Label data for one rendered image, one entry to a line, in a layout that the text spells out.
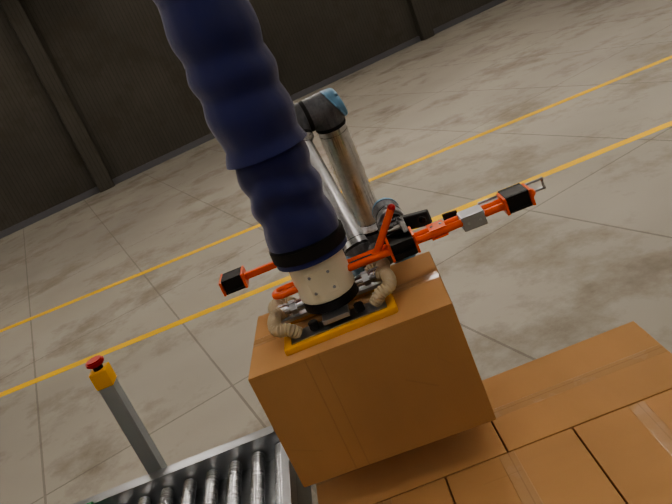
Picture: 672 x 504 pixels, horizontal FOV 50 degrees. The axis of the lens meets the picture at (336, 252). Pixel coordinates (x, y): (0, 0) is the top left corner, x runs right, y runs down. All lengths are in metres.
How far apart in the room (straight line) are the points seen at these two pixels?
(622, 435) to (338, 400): 0.80
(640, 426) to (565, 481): 0.28
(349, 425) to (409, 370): 0.24
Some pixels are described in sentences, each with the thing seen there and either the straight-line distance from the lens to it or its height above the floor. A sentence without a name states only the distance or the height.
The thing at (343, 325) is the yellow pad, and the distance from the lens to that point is 2.01.
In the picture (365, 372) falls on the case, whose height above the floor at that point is 0.96.
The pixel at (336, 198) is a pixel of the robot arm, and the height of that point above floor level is 1.29.
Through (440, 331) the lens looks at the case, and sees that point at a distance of 1.97.
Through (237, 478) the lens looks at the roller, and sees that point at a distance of 2.65.
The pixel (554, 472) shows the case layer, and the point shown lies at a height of 0.54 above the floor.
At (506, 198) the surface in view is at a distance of 2.07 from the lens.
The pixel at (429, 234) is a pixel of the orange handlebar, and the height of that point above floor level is 1.21.
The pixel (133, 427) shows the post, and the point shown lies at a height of 0.74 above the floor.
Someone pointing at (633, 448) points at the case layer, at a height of 0.54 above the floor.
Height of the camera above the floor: 1.94
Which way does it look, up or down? 20 degrees down
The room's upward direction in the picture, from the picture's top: 23 degrees counter-clockwise
